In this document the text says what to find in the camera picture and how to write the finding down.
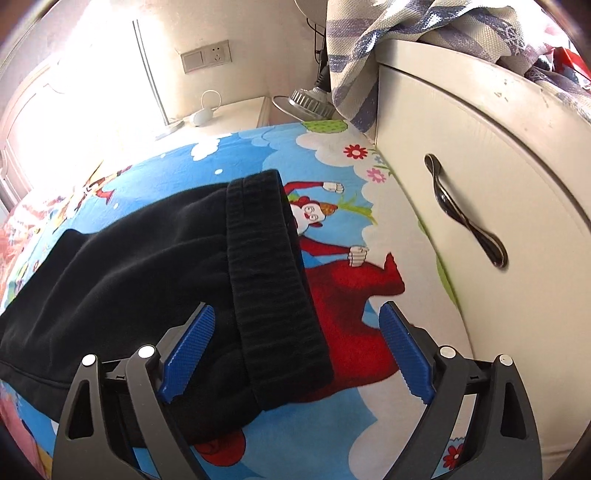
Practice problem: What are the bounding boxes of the black pants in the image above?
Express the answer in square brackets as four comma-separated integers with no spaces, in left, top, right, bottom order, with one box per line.
[1,170,334,444]

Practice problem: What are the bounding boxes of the blue cartoon bed sheet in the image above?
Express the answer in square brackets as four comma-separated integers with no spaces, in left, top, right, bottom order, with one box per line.
[1,121,470,479]

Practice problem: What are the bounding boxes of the white bedside table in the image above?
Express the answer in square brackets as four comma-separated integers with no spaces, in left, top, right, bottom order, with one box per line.
[177,96,270,141]

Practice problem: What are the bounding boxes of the silver lamp head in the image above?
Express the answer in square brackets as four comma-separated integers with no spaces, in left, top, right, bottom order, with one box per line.
[271,65,335,122]

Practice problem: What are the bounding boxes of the blue striped woven cloth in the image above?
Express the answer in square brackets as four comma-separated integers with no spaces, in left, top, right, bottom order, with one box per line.
[325,1,590,138]

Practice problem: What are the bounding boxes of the dark metal drawer handle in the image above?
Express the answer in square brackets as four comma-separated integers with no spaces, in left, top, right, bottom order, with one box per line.
[424,153,509,269]

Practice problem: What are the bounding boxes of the white charger with cable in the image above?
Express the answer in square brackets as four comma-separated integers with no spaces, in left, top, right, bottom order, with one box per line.
[158,89,223,139]

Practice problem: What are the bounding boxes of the white wall socket panel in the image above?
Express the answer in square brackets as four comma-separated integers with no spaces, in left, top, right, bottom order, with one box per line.
[180,40,231,74]

